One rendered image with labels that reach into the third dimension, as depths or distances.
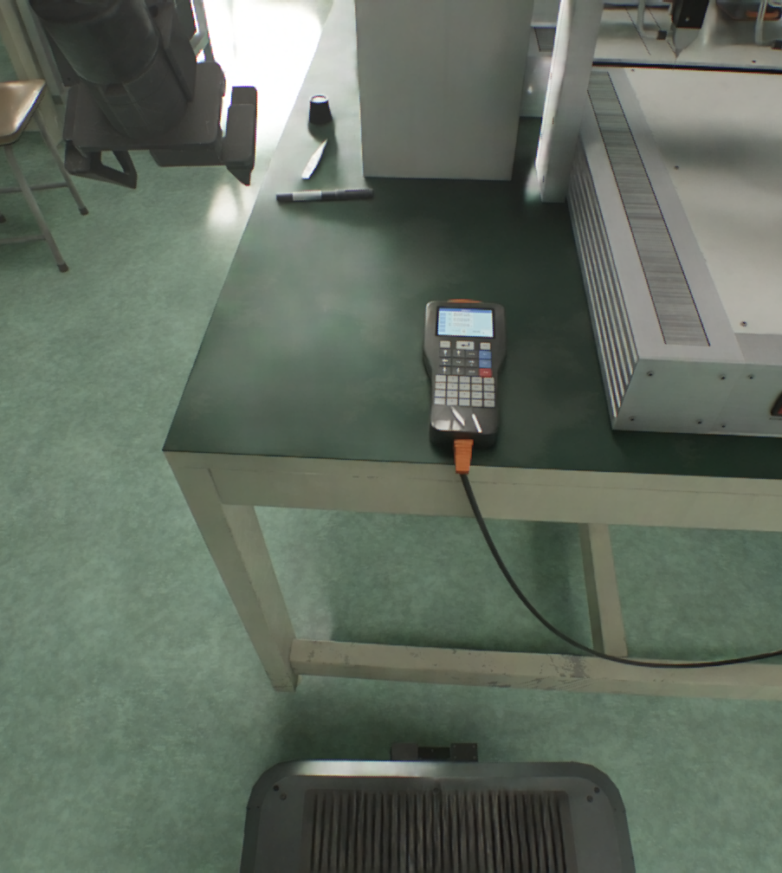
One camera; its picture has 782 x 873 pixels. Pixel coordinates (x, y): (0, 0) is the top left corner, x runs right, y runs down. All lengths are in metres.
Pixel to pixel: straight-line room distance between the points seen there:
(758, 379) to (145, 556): 1.24
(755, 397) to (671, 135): 0.42
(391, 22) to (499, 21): 0.13
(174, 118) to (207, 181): 2.18
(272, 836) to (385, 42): 1.04
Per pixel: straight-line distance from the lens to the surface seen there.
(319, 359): 0.72
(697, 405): 0.66
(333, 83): 1.35
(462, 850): 0.99
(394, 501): 0.68
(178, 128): 0.51
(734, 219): 0.82
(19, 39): 3.04
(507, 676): 1.19
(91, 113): 0.54
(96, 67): 0.46
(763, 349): 0.66
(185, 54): 0.51
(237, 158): 0.51
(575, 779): 1.03
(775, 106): 1.12
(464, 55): 0.96
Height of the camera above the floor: 1.25
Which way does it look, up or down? 51 degrees down
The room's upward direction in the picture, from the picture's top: 1 degrees counter-clockwise
